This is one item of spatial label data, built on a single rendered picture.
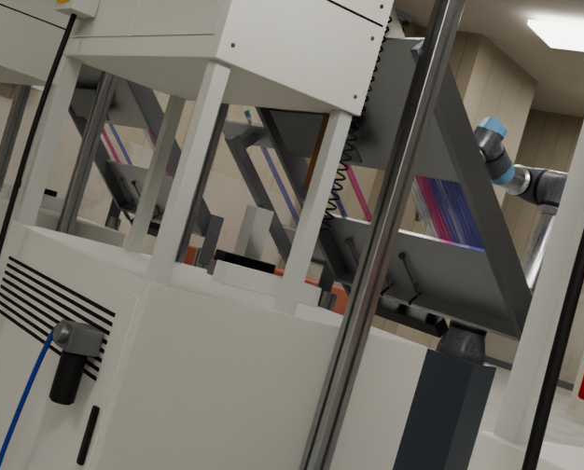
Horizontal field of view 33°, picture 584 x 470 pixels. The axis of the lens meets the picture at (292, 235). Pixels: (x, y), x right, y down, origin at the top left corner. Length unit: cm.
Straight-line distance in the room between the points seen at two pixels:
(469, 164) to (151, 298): 72
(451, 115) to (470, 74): 753
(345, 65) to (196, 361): 58
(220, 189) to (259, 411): 603
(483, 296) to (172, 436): 88
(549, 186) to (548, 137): 919
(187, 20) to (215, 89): 16
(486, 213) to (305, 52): 55
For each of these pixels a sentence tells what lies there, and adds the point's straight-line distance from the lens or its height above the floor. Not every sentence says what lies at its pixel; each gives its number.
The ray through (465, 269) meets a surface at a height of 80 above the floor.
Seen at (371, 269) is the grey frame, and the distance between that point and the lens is 180.
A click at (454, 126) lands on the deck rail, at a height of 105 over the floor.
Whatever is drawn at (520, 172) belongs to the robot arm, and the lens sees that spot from 305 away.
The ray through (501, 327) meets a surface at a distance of 224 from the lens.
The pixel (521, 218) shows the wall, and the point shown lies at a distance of 1212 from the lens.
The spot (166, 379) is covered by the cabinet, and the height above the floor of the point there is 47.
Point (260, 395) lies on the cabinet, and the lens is 177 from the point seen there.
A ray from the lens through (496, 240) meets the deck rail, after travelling 206.
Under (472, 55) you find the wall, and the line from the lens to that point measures 952.
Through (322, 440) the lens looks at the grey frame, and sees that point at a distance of 183.
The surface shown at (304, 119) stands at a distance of 232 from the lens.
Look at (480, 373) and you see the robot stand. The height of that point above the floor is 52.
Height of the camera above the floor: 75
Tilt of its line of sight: level
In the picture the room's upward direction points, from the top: 16 degrees clockwise
